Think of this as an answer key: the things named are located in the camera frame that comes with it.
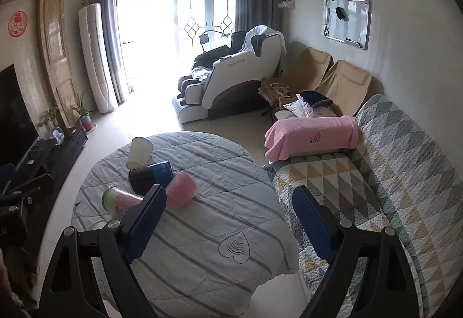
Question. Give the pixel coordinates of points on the striped quilt table cover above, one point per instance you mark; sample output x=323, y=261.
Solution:
x=217, y=195

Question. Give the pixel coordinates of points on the glass ornament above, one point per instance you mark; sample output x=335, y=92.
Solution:
x=58, y=135

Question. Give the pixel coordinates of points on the whiteboard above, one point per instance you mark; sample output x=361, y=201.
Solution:
x=356, y=23

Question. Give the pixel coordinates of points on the small potted plant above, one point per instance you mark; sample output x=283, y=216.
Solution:
x=50, y=117

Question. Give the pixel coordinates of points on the black television cabinet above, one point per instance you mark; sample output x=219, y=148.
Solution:
x=68, y=142

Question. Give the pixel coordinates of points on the white cloth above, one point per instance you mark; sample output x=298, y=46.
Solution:
x=258, y=36

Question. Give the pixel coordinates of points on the green rimmed pink cup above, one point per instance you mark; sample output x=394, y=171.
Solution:
x=119, y=200

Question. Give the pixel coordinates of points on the folding stool with plaid cloth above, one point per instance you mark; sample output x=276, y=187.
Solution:
x=273, y=92

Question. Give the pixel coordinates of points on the tan folding chair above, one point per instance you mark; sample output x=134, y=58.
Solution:
x=307, y=68
x=347, y=86

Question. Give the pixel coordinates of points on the white massage chair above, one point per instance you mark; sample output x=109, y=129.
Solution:
x=246, y=68

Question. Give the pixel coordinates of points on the glass sliding door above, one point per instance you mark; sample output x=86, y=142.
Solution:
x=199, y=14

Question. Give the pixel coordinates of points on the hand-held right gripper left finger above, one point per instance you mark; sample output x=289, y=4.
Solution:
x=144, y=224

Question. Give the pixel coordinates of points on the cardboard box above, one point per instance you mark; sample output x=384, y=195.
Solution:
x=287, y=103

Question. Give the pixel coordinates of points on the sofa with triangle cover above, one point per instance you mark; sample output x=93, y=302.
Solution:
x=398, y=166

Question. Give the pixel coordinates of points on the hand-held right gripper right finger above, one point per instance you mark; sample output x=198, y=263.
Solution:
x=313, y=224

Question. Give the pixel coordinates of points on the pink towel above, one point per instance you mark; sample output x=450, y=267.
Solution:
x=307, y=137

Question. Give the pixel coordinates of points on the black television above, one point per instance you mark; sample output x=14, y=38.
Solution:
x=14, y=115

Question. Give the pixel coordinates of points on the red round paper decoration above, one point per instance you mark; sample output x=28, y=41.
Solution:
x=17, y=23

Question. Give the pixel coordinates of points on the dark blue cup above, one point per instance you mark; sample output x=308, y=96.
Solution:
x=152, y=177

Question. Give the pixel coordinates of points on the dark blue garment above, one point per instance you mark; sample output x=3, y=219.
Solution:
x=314, y=97

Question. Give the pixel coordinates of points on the white wall device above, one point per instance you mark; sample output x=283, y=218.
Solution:
x=285, y=4

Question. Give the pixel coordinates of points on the potted plant with red saucer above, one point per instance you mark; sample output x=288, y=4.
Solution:
x=85, y=115

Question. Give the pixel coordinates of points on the black whiteboard eraser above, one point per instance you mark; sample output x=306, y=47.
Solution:
x=342, y=13

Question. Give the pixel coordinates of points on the tablet on stand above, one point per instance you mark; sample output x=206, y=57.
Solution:
x=204, y=39

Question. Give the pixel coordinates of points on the white cup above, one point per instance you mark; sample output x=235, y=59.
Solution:
x=139, y=151

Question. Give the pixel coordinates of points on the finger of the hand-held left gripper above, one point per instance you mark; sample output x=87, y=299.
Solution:
x=7, y=177
x=38, y=182

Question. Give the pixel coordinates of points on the white standing air conditioner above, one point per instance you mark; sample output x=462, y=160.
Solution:
x=96, y=57

